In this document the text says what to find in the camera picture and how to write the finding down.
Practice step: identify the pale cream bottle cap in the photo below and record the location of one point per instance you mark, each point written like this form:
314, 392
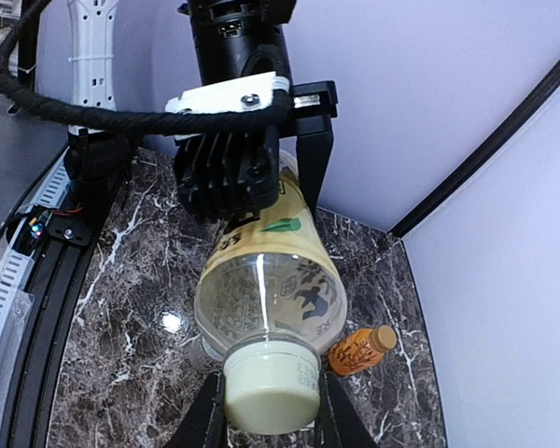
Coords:
271, 387

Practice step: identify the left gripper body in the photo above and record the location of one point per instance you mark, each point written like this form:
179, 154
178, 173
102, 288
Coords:
314, 106

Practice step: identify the right black frame post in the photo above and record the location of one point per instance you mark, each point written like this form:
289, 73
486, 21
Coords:
483, 153

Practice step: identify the black front rail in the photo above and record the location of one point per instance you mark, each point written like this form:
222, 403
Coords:
61, 263

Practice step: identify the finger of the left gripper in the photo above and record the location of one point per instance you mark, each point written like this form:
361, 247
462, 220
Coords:
313, 152

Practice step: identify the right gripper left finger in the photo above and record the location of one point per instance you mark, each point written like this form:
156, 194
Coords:
205, 423

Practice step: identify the white slotted cable duct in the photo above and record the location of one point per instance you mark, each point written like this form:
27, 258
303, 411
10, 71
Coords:
14, 267

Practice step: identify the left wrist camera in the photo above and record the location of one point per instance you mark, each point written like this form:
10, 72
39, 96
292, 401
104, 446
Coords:
227, 175

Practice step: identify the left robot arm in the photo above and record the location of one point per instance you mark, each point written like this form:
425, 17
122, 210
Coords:
202, 57

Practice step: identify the yellow tea bottle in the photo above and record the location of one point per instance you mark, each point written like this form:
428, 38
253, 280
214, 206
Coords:
270, 278

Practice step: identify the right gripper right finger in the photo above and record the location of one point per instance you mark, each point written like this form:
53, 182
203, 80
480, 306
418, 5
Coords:
338, 424

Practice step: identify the orange tea bottle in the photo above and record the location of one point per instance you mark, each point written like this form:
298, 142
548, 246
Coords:
361, 350

